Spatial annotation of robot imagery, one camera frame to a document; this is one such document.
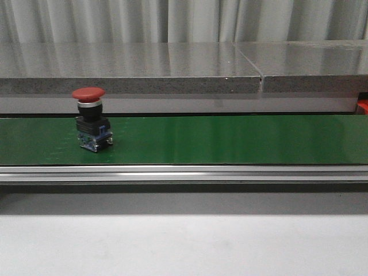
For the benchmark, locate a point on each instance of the red mushroom push button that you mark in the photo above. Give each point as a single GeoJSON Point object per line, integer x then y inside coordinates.
{"type": "Point", "coordinates": [94, 132]}

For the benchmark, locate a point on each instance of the green conveyor belt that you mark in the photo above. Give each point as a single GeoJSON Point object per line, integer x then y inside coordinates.
{"type": "Point", "coordinates": [263, 139]}

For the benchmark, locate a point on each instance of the grey stone countertop slab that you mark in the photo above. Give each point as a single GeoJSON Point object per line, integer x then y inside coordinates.
{"type": "Point", "coordinates": [243, 77]}

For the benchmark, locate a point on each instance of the red plastic bin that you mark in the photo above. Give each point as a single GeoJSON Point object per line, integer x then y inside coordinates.
{"type": "Point", "coordinates": [362, 107]}

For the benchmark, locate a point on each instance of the grey pleated curtain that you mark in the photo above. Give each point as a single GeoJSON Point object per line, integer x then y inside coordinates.
{"type": "Point", "coordinates": [181, 21]}

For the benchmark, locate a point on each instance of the aluminium conveyor side rail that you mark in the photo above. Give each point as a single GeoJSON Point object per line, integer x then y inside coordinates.
{"type": "Point", "coordinates": [177, 174]}

